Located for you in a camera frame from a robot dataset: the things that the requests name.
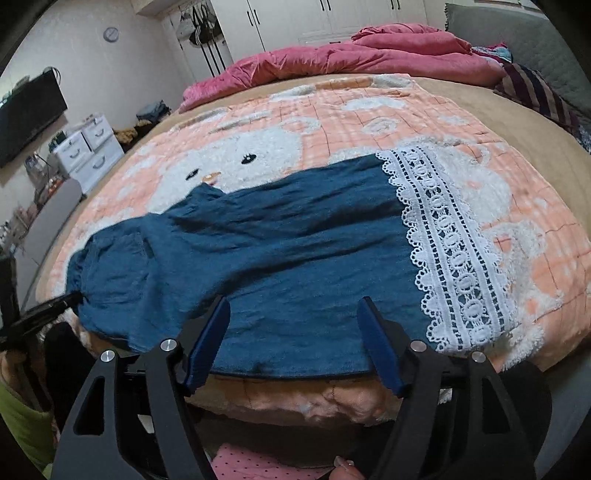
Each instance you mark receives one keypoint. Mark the orange and white printed blanket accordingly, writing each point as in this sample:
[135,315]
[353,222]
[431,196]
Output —
[323,124]

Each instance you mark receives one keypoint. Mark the black hanging bag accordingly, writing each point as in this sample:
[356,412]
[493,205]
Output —
[203,27]

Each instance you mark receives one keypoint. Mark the bed with tan sheet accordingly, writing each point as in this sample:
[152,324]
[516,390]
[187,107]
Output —
[508,106]

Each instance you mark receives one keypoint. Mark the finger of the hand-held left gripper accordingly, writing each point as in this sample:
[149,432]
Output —
[55,307]

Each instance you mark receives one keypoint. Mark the brown fuzzy cloth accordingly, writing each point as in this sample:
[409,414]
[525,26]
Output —
[131,131]

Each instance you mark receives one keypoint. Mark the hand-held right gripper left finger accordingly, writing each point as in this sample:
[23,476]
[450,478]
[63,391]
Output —
[210,346]

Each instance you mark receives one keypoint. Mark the grey padded headboard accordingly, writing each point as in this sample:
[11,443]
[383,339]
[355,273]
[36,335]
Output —
[531,32]

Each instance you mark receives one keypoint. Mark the white hanging bag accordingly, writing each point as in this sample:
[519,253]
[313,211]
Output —
[186,27]

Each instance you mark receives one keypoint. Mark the white wardrobe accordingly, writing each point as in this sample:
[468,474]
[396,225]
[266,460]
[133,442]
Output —
[295,23]

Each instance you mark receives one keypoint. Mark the grey folding table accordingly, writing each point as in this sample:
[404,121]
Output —
[51,221]

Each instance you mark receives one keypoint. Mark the multicoloured cloth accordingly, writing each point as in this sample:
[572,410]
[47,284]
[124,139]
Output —
[496,51]

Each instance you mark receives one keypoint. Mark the black wall television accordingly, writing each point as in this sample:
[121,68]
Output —
[27,115]

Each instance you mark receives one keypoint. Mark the pink dotted garment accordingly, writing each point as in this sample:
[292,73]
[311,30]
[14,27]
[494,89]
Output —
[258,464]

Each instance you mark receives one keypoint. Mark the round wall clock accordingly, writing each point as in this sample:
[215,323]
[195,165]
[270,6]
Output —
[111,34]

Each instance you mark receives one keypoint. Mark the blue pants with lace hem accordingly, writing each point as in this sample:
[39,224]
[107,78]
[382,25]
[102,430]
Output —
[277,230]

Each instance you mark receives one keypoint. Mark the pink quilt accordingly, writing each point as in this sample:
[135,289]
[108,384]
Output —
[369,57]

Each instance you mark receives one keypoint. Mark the person's right hand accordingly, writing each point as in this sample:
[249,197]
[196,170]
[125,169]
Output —
[348,470]

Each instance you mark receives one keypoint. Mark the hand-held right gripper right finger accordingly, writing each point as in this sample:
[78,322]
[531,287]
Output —
[376,346]

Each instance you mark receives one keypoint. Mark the folded grey-blue clothes pile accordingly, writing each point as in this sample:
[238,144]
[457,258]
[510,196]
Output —
[154,111]

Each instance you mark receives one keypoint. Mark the dark striped cloth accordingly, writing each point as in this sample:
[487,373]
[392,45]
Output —
[531,87]

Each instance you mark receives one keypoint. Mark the small white drawer unit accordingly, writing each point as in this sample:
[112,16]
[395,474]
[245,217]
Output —
[98,131]
[71,150]

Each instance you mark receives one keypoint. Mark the wide white drawer unit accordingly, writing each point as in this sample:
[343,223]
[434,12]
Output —
[99,166]

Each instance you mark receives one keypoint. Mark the person's left forearm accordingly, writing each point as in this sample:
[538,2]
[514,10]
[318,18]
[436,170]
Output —
[23,424]

